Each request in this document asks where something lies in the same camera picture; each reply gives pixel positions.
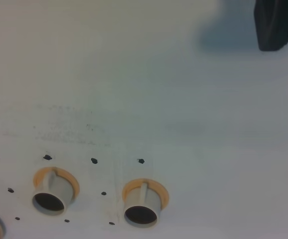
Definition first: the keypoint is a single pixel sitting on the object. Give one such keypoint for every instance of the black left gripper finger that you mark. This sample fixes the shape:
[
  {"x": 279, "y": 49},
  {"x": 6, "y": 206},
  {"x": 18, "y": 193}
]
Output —
[{"x": 271, "y": 22}]

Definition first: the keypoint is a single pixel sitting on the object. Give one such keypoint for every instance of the left orange coaster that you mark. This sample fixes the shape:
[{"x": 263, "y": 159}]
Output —
[{"x": 151, "y": 184}]

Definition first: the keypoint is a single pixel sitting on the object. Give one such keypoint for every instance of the orange coaster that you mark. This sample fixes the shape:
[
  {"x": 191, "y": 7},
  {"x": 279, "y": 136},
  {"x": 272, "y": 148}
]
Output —
[
  {"x": 39, "y": 175},
  {"x": 151, "y": 184}
]

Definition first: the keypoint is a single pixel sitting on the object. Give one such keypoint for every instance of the left white teacup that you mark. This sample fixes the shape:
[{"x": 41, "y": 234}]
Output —
[{"x": 142, "y": 207}]

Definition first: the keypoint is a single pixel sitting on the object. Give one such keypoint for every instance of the white teacup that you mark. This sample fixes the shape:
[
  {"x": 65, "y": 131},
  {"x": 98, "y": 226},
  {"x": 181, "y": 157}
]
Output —
[
  {"x": 142, "y": 207},
  {"x": 53, "y": 195}
]

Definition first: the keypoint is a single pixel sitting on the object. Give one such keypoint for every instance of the right white teacup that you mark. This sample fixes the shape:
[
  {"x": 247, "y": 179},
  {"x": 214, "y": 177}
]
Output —
[{"x": 53, "y": 195}]

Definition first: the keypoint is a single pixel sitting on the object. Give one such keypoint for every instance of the right orange coaster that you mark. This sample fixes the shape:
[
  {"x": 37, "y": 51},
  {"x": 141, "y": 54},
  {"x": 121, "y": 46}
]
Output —
[{"x": 39, "y": 175}]

